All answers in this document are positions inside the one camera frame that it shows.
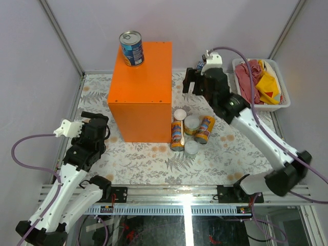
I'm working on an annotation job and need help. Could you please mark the upright yellow can white lid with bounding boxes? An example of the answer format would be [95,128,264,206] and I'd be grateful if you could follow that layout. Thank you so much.
[184,115,200,136]

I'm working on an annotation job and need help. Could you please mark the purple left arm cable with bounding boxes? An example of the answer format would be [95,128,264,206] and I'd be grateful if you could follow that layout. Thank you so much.
[11,133,64,246]

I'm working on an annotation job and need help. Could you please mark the yellow porridge can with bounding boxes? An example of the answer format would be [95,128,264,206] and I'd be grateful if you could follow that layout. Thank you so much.
[194,116,216,145]

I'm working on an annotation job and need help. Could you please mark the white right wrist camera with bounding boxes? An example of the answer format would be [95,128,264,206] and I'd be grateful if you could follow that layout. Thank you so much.
[201,50,223,75]

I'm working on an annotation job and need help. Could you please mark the blue tin can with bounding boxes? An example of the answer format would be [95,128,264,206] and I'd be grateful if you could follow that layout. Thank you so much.
[196,60,204,70]
[119,30,144,67]

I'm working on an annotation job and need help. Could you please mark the white plastic basket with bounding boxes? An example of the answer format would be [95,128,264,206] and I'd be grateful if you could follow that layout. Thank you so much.
[232,58,291,112]

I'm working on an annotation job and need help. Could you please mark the rear can white lid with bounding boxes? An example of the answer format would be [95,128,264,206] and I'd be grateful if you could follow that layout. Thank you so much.
[173,109,187,121]

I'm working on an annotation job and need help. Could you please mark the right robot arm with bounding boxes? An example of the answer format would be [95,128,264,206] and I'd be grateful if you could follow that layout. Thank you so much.
[183,68,312,202]

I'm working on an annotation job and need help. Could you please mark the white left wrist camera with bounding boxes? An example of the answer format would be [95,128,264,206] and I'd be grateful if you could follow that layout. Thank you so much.
[53,119,84,138]

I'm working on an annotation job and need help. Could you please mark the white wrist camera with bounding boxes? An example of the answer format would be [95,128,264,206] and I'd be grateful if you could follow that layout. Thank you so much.
[53,119,84,138]
[201,50,223,75]

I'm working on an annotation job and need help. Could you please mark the lying yellow can with spoon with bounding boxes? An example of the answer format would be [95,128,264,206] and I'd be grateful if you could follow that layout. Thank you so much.
[171,121,184,152]

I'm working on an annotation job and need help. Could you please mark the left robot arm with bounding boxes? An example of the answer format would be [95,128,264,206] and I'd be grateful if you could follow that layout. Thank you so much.
[15,111,112,245]

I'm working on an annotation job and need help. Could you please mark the aluminium mounting rail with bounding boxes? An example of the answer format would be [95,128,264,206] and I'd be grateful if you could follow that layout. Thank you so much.
[38,184,315,206]

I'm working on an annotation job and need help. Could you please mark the yellow cloth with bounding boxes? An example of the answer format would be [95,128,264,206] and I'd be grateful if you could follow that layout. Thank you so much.
[255,59,281,105]

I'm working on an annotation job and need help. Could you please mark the pink cloth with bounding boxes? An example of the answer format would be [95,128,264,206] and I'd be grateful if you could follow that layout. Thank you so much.
[234,59,263,105]

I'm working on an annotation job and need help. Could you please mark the orange wooden box shelf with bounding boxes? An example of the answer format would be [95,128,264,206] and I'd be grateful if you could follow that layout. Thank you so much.
[107,42,172,143]

